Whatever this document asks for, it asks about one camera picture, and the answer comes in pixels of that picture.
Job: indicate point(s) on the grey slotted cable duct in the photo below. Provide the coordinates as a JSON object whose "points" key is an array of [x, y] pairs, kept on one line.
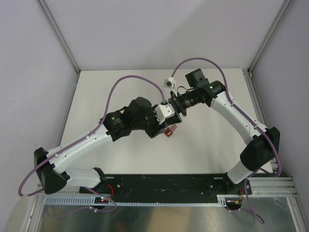
{"points": [[212, 201]]}

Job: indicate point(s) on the aluminium frame post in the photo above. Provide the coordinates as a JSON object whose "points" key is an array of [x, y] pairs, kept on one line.
{"points": [[271, 32], [58, 34]]}

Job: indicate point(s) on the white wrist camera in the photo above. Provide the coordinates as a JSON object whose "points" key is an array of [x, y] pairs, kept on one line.
{"points": [[163, 112], [170, 83]]}

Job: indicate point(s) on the right aluminium frame post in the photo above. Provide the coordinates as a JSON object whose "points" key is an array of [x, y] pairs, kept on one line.
{"points": [[271, 32]]}

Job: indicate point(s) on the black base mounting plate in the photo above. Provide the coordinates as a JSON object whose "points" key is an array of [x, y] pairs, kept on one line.
{"points": [[157, 195]]}

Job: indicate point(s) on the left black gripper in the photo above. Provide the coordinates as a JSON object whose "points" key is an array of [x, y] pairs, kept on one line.
{"points": [[157, 128]]}

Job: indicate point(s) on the red pill organizer box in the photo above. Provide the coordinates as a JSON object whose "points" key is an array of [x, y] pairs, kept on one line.
{"points": [[170, 130]]}

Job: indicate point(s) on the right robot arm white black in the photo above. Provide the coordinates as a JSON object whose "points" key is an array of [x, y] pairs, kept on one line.
{"points": [[262, 143]]}

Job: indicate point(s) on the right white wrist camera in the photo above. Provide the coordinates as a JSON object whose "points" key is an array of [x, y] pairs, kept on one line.
{"points": [[170, 83]]}

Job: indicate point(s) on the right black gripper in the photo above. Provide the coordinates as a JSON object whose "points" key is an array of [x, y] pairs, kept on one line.
{"points": [[175, 102]]}

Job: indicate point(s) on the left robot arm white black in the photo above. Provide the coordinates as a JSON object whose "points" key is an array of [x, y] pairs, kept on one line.
{"points": [[53, 166]]}

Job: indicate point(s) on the left aluminium frame post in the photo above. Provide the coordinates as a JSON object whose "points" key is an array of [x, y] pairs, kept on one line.
{"points": [[58, 34]]}

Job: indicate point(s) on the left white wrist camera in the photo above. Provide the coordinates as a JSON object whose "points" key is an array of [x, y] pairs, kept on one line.
{"points": [[163, 112]]}

